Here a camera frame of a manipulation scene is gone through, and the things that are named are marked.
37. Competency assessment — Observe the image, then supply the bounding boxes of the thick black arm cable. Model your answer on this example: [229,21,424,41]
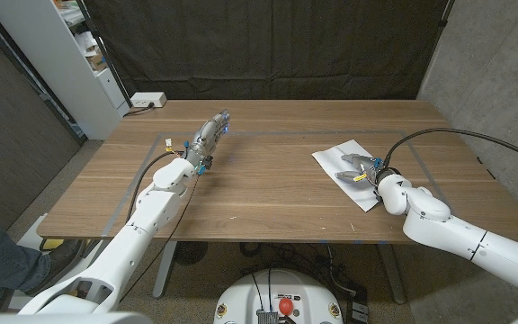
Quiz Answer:
[126,149,186,224]
[382,127,518,168]

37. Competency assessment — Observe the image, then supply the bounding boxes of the white power strip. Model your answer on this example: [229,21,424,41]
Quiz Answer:
[130,91,168,109]

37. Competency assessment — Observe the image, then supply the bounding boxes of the black round floor device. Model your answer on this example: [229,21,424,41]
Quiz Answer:
[173,241,210,266]

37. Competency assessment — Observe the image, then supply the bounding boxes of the brown shoe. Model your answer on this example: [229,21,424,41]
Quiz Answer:
[25,238,83,297]

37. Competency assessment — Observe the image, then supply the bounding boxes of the white shelf cabinet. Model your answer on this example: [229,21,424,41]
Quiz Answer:
[0,0,130,140]

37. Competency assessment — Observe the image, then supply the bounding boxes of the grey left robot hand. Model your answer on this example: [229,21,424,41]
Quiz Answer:
[184,109,232,167]

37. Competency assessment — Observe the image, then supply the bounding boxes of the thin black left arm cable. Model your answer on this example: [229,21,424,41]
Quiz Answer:
[118,173,201,303]

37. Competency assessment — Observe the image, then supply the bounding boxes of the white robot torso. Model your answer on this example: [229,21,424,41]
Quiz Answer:
[213,268,344,324]

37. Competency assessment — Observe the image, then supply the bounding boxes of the cardboard box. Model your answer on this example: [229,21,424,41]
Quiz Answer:
[85,49,107,71]

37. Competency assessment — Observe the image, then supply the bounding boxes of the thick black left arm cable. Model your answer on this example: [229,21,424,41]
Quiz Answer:
[126,149,186,224]

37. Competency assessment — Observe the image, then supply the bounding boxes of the black floor power strip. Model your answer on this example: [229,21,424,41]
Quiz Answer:
[346,299,371,324]

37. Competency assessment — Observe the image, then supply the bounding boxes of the black backdrop cloth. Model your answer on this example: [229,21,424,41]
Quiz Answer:
[81,0,456,101]

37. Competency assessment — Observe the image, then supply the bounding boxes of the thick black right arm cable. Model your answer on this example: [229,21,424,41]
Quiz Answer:
[382,127,518,168]

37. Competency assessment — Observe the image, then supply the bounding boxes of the white paper sheet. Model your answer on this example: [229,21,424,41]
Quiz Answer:
[311,139,384,213]

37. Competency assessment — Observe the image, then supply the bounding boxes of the grey table leg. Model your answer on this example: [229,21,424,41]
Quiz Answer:
[152,240,178,300]
[378,243,407,305]

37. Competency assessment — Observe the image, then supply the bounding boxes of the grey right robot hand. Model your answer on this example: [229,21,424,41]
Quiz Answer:
[334,152,399,186]

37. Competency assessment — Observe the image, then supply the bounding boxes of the black backdrop stand pole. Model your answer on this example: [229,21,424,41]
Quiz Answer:
[75,0,133,108]
[436,0,456,28]

